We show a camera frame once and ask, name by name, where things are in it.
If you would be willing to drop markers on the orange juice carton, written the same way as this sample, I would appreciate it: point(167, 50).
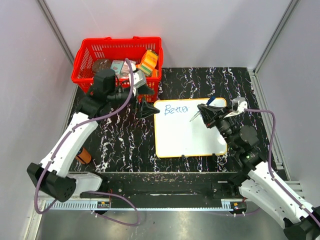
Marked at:
point(149, 62)

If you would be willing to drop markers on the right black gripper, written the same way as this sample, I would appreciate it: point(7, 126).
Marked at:
point(211, 115)

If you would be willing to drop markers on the orange cylindrical bottle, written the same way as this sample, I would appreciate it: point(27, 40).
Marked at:
point(83, 156)

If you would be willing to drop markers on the pink white small box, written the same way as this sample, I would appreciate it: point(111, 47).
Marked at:
point(125, 71)

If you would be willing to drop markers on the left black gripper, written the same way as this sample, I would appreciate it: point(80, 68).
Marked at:
point(144, 110)

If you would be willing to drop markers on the red plastic shopping basket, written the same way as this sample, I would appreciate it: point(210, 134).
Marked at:
point(93, 49)

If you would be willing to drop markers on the teal small box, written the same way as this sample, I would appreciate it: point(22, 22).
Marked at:
point(117, 66)

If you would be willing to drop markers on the brown round bread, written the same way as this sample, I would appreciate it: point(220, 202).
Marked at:
point(101, 64)

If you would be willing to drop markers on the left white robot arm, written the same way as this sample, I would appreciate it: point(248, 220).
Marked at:
point(105, 98)

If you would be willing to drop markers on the white whiteboard with orange frame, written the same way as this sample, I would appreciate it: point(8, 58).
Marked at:
point(177, 135)

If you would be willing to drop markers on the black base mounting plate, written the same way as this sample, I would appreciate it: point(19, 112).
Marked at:
point(172, 190)

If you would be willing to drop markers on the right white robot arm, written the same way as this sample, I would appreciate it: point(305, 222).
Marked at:
point(256, 180)

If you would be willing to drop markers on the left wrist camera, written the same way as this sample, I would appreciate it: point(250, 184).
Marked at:
point(138, 79)

